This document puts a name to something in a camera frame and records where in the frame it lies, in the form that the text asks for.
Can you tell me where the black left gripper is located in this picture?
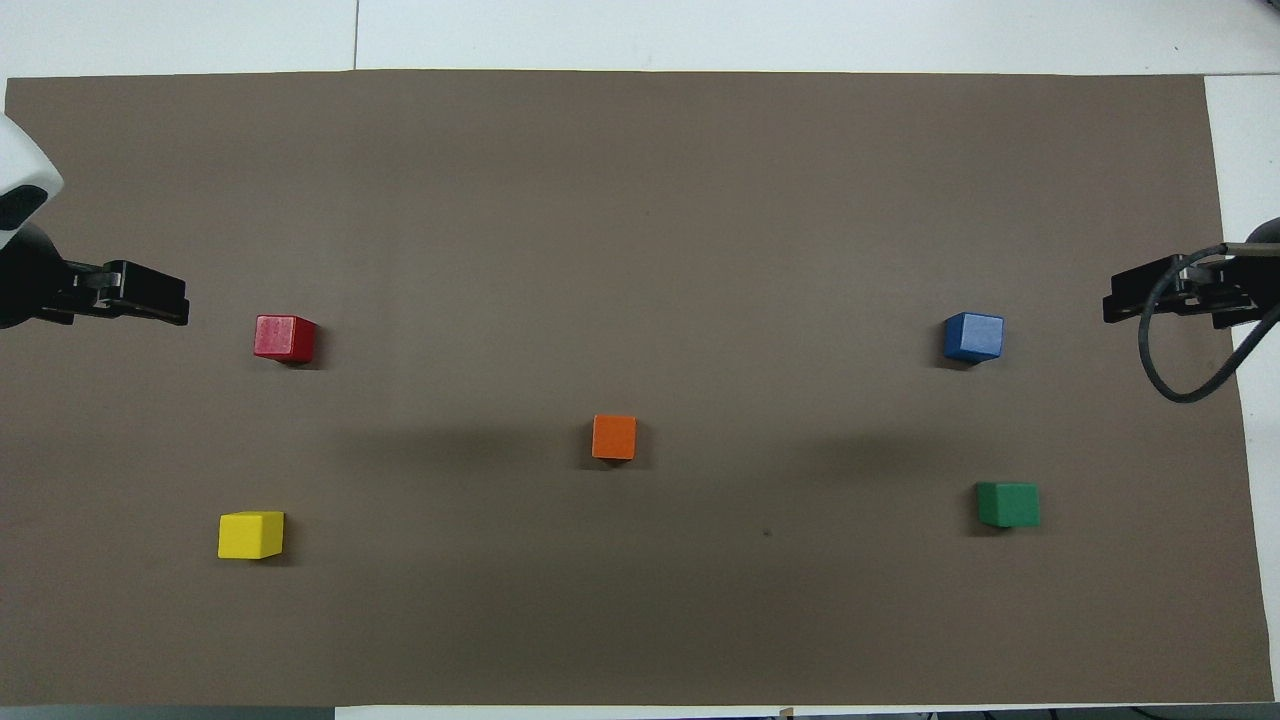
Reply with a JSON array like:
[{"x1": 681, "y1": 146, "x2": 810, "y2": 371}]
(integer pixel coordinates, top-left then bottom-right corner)
[{"x1": 0, "y1": 224, "x2": 189, "y2": 329}]

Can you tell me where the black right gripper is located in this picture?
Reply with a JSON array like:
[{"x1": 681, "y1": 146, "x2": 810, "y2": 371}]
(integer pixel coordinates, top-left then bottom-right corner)
[{"x1": 1103, "y1": 218, "x2": 1280, "y2": 329}]

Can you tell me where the red wooden block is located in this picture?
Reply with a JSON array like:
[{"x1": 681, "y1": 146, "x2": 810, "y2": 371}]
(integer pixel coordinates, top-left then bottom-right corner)
[{"x1": 253, "y1": 314, "x2": 318, "y2": 362}]

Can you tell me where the blue wooden block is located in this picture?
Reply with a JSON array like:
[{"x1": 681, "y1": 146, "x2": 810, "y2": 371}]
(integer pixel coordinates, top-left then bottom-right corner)
[{"x1": 943, "y1": 312, "x2": 1005, "y2": 363}]

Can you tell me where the green wooden block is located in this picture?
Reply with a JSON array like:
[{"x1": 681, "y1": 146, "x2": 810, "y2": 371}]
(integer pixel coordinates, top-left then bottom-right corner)
[{"x1": 976, "y1": 481, "x2": 1041, "y2": 529}]

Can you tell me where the yellow wooden block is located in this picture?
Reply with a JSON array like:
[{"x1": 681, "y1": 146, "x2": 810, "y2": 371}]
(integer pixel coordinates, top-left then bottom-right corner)
[{"x1": 217, "y1": 510, "x2": 286, "y2": 561}]

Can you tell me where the orange wooden block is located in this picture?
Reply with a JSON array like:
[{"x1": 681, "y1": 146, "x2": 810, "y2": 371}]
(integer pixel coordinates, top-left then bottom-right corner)
[{"x1": 591, "y1": 414, "x2": 638, "y2": 462}]

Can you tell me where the brown table mat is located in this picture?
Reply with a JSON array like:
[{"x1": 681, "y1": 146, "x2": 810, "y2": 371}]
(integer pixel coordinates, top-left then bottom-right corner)
[{"x1": 0, "y1": 70, "x2": 1276, "y2": 708}]

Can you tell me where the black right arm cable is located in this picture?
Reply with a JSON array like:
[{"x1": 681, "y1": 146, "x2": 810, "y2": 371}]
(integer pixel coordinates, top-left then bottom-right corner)
[{"x1": 1138, "y1": 243, "x2": 1280, "y2": 404}]

